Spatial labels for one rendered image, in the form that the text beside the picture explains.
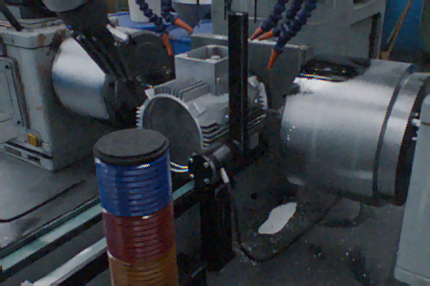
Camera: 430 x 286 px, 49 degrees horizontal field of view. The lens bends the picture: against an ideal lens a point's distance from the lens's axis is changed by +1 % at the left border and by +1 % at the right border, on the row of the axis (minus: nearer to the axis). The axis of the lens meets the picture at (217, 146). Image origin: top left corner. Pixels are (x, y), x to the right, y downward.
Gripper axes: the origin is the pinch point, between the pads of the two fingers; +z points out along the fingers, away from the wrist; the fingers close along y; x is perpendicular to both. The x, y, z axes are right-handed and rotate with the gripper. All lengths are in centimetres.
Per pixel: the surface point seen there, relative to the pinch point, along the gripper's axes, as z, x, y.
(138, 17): 94, -121, 147
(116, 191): -26, 29, -37
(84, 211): 8.6, 22.3, -0.3
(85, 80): 6.0, -4.0, 21.3
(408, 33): 335, -404, 79
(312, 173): 13.0, -0.5, -33.6
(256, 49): 11.8, -26.1, -9.5
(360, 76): 2.4, -13.9, -37.8
